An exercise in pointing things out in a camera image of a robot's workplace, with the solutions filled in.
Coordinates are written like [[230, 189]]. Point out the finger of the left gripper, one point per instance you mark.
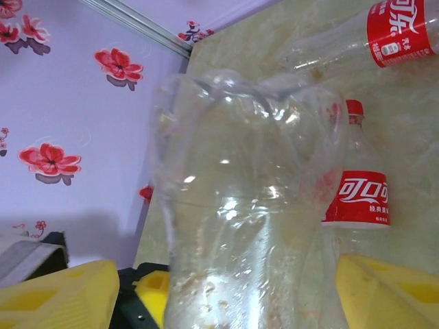
[[154, 291]]

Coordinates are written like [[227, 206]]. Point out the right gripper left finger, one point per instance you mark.
[[51, 301]]

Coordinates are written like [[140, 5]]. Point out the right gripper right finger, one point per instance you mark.
[[394, 298]]

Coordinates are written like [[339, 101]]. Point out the clear unlabelled plastic bottle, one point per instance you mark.
[[240, 205]]

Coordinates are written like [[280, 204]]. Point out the Coca-Cola plastic bottle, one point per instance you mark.
[[394, 34], [363, 198]]

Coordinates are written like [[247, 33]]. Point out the aluminium frame post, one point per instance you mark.
[[137, 22]]

